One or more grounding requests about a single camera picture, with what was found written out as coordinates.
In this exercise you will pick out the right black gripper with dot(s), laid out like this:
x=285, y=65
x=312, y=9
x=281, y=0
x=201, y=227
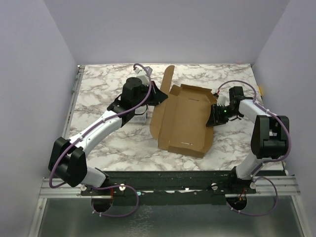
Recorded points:
x=217, y=114

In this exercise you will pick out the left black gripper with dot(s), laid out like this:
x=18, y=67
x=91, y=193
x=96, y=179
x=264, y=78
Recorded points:
x=158, y=96

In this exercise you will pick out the brown cardboard box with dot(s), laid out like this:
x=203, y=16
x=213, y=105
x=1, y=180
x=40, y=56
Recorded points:
x=179, y=122

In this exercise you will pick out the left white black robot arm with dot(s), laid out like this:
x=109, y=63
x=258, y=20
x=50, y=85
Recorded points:
x=68, y=157

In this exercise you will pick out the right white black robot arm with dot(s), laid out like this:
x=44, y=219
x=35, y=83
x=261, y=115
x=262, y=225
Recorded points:
x=270, y=139

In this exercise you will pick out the clear plastic screw organizer box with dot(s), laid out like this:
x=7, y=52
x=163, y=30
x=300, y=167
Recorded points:
x=139, y=118

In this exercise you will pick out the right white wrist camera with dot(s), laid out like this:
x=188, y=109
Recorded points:
x=221, y=99

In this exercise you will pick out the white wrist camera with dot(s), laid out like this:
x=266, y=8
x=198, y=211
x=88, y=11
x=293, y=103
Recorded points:
x=142, y=75
x=221, y=99

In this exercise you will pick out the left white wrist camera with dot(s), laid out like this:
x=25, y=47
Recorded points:
x=142, y=75

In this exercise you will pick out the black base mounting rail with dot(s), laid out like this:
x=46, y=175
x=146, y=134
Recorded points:
x=169, y=187

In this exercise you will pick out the aluminium extrusion frame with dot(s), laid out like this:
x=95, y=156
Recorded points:
x=38, y=215

